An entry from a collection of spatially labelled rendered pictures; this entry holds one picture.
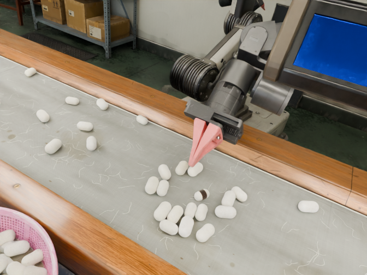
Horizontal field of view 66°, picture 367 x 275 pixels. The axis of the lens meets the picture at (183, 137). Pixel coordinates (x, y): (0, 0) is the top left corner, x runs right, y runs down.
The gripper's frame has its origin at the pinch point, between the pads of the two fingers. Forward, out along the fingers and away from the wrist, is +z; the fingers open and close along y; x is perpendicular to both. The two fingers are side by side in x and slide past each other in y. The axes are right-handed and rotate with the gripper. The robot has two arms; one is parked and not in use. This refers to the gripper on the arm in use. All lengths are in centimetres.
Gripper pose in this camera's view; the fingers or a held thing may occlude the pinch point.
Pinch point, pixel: (192, 161)
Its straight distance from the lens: 48.3
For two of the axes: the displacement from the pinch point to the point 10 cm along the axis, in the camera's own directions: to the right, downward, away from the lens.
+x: 2.0, 3.2, 9.3
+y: 8.6, 4.0, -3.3
